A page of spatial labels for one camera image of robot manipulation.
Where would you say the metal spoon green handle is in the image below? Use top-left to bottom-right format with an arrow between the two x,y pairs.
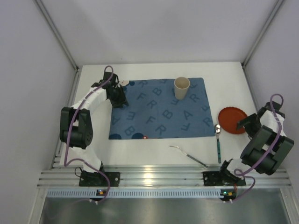
214,124 -> 221,164

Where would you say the aluminium frame post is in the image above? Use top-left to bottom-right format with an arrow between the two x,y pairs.
33,0 -> 79,71
241,0 -> 285,69

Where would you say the right aluminium frame post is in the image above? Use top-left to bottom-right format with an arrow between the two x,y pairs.
241,0 -> 285,69

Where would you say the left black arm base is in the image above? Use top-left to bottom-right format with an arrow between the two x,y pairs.
79,171 -> 121,187

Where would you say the left aluminium frame post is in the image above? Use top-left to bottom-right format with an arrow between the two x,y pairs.
33,0 -> 79,71

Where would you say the beige plastic cup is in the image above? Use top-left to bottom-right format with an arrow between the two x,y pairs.
174,77 -> 191,100

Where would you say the red plastic plate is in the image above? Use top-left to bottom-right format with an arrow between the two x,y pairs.
218,107 -> 247,134

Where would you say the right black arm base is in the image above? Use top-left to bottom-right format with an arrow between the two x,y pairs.
202,171 -> 246,187

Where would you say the blue letter-print cloth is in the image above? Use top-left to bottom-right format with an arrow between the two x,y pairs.
109,78 -> 214,140

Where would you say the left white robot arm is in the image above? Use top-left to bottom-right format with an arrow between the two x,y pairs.
59,71 -> 129,173

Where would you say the aluminium mounting rail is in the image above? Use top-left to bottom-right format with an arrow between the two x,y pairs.
37,165 -> 292,188

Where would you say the slotted grey cable duct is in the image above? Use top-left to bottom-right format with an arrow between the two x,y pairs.
47,189 -> 235,198

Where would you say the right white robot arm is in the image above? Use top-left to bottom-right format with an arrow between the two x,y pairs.
219,101 -> 294,175

